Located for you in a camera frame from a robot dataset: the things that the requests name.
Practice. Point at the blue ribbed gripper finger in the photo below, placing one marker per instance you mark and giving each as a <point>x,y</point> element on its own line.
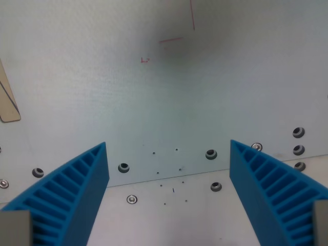
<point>77,194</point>
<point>258,194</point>

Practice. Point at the silver hex socket screw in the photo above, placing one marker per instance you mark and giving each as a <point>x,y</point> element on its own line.
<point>132,199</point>
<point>3,183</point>
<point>257,146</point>

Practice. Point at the light wooden board piece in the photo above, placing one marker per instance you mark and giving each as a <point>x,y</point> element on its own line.
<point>7,102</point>

